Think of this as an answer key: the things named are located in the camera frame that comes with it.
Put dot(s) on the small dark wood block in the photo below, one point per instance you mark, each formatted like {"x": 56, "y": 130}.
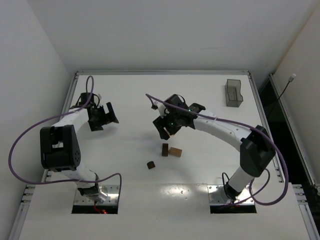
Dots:
{"x": 150, "y": 165}

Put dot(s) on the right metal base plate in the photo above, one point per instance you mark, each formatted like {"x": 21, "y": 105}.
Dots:
{"x": 217, "y": 196}

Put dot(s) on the dark transparent plastic bin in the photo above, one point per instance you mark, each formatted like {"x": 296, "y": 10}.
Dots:
{"x": 233, "y": 96}

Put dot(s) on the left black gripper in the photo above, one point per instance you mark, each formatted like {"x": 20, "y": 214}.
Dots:
{"x": 100, "y": 117}

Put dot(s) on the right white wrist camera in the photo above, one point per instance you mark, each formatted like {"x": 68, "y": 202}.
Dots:
{"x": 160, "y": 107}

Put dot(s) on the medium brown wood block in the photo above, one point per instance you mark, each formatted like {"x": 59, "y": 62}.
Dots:
{"x": 175, "y": 152}

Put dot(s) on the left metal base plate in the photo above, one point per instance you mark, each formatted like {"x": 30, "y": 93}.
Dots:
{"x": 108, "y": 195}

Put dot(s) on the black wall cable white plug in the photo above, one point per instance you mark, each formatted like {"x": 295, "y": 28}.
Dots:
{"x": 290, "y": 80}

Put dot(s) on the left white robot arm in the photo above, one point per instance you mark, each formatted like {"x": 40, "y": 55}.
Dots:
{"x": 85, "y": 179}

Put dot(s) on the metal base plate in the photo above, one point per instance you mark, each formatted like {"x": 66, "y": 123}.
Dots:
{"x": 108, "y": 195}
{"x": 217, "y": 196}

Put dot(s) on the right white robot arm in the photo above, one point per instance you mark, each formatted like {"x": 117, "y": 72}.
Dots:
{"x": 255, "y": 153}

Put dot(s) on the dark arch wood block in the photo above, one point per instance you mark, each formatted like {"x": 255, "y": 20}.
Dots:
{"x": 165, "y": 150}

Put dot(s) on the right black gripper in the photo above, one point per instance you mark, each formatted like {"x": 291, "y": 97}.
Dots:
{"x": 167, "y": 125}

